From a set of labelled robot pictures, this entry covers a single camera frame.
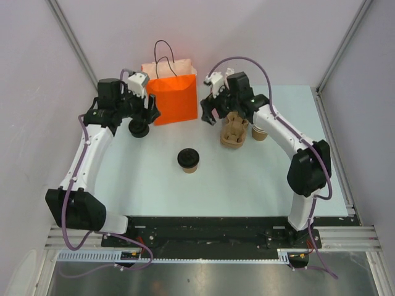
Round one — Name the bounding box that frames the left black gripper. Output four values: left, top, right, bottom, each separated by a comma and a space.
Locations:
115, 84, 160, 125

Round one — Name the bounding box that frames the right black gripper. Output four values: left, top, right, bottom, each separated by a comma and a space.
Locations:
201, 81, 240, 126

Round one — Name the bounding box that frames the brown pulp cup carrier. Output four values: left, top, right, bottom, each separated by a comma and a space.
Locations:
220, 112, 249, 149

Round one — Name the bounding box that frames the black plastic cup lid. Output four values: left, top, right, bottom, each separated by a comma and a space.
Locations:
177, 148, 200, 167

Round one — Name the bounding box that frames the brown paper coffee cup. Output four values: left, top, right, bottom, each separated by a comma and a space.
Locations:
182, 164, 198, 174

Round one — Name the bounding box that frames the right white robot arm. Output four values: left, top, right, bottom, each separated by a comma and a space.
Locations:
200, 72, 331, 247

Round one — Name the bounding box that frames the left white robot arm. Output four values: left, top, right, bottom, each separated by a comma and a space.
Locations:
45, 72, 160, 247

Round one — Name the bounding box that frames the stack of black lids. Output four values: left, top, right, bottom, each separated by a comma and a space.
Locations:
128, 120, 149, 138

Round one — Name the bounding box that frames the orange paper bag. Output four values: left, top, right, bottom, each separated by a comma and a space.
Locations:
141, 39, 199, 126

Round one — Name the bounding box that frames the white wrapped straws bundle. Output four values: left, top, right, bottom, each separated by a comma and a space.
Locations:
225, 68, 235, 76

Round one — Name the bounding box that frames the stack of brown paper cups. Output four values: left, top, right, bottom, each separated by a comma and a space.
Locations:
251, 125, 268, 141

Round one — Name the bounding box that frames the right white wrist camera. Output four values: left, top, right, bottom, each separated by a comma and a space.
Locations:
204, 72, 225, 98

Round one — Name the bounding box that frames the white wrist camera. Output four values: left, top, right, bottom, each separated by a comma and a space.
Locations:
127, 72, 150, 99
204, 72, 225, 98

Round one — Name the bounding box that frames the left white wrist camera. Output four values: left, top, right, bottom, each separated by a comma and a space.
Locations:
127, 72, 150, 99

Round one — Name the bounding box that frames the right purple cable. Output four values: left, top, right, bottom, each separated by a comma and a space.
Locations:
206, 56, 339, 281

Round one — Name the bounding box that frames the purple cable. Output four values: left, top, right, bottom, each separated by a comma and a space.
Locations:
206, 56, 339, 281
58, 68, 155, 278

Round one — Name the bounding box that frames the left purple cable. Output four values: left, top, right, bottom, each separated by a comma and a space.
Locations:
58, 68, 155, 278

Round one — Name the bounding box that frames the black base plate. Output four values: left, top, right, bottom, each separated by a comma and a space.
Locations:
63, 215, 360, 250

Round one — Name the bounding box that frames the white cable duct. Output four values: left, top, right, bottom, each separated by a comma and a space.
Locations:
57, 250, 289, 265

